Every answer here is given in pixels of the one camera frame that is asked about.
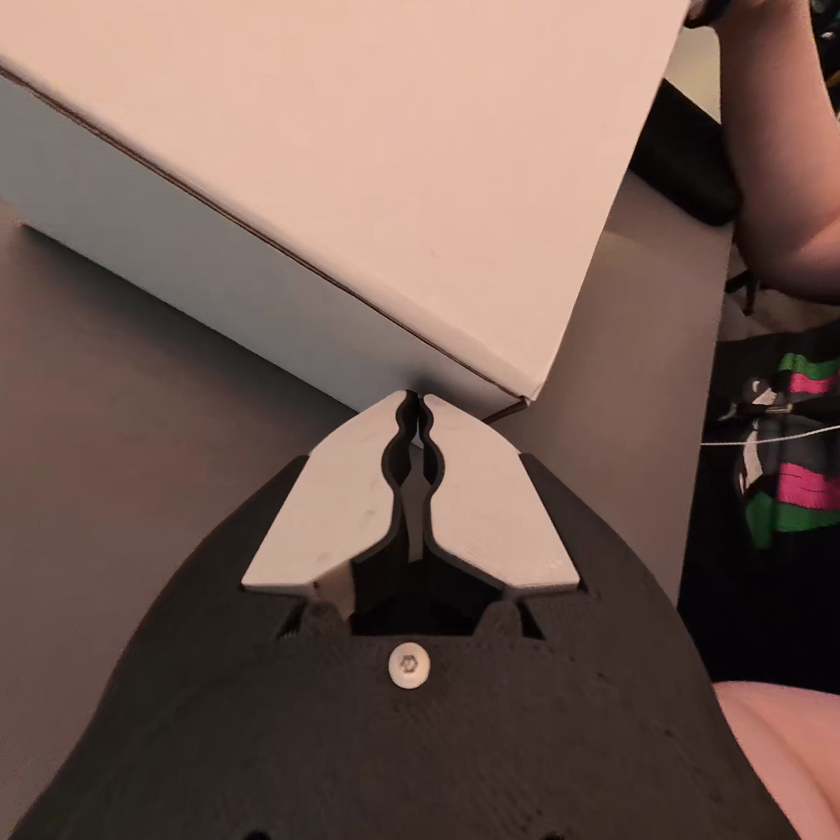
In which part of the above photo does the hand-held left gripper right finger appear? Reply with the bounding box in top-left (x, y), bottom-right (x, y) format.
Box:
top-left (419, 392), bottom-right (583, 599)

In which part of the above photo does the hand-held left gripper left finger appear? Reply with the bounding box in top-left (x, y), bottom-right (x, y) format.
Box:
top-left (241, 389), bottom-right (421, 616)

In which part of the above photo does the white cardboard box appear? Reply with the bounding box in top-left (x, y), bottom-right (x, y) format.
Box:
top-left (0, 0), bottom-right (691, 421)

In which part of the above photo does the person's right forearm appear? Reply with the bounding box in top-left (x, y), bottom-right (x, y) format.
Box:
top-left (712, 0), bottom-right (840, 304)

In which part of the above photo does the person's black printed shirt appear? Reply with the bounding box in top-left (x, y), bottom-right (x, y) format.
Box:
top-left (676, 315), bottom-right (840, 693)

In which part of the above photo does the person's bare leg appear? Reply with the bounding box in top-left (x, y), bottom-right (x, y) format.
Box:
top-left (712, 681), bottom-right (840, 840)

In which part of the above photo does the thin white string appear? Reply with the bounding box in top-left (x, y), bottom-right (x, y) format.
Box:
top-left (699, 423), bottom-right (840, 448)

